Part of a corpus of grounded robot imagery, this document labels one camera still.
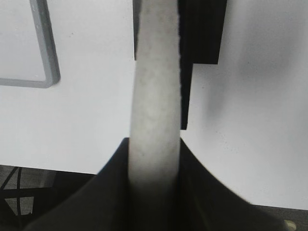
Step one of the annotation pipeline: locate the white handled kitchen knife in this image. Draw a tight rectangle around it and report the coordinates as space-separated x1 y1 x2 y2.
128 0 181 190

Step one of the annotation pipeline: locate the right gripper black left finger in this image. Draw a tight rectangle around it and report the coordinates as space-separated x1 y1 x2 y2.
25 138 130 231

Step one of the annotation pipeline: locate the white deer cutting board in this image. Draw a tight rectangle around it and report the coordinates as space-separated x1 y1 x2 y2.
0 0 61 89

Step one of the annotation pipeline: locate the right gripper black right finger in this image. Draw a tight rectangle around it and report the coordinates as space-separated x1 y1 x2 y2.
177 141 288 231

